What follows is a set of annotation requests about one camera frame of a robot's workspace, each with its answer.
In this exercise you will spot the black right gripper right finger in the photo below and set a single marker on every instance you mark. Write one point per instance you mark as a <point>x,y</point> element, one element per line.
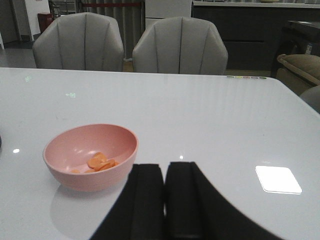
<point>195,210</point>

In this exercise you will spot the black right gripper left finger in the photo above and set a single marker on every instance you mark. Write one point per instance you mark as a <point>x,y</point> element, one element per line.
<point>138,212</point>

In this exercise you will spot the pink plastic bowl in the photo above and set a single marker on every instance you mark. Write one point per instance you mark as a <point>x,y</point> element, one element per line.
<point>67,156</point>

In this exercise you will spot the right grey upholstered chair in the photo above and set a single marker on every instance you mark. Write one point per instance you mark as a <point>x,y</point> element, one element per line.
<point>180,45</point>

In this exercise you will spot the grey upholstered chair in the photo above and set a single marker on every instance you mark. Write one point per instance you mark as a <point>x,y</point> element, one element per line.
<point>180,45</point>
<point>82,41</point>

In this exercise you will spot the left grey upholstered chair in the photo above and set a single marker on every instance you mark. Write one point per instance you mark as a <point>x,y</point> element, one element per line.
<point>82,41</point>

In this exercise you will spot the dark cabinet counter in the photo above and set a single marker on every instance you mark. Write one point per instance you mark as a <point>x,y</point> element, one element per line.
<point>251,31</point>

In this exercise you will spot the red bin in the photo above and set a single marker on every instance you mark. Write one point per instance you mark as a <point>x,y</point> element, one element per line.
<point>44,20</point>

